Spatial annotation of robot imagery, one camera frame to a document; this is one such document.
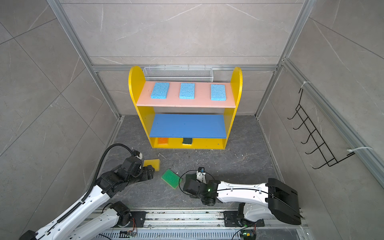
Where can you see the bright green yellow sponge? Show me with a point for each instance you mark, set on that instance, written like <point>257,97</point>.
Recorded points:
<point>171,178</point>

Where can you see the black wire hook rack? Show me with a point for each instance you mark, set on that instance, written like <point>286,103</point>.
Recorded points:
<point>315,136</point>

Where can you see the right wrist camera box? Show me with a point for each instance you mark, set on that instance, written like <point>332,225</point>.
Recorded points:
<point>201,175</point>

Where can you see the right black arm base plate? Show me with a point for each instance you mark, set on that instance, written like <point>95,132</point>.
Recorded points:
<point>233,219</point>

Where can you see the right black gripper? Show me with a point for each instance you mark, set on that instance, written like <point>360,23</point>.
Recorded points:
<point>191,196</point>

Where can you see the yellow shelf with coloured boards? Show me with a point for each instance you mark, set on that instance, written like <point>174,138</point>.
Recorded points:
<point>208,122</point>

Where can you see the small yellow sponge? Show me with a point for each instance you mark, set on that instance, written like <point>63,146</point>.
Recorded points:
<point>155,163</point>

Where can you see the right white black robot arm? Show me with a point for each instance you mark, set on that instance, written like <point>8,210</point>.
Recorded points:
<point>273,199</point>

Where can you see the light blue sponge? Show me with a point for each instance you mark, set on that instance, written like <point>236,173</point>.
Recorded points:
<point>160,91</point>
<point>187,91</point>
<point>218,92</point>

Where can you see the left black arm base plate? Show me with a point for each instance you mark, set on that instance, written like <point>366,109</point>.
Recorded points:
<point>139,218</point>

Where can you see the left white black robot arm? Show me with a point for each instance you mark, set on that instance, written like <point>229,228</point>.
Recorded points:
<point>69,225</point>

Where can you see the aluminium rail base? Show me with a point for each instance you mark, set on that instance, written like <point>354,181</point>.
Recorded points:
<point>206,224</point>

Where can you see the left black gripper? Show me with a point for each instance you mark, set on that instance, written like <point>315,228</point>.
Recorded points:
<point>146,176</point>

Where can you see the orange yellow sponge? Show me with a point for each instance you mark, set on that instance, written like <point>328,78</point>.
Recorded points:
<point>163,141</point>

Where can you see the dark green wavy sponge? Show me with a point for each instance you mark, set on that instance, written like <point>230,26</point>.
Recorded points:
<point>187,141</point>

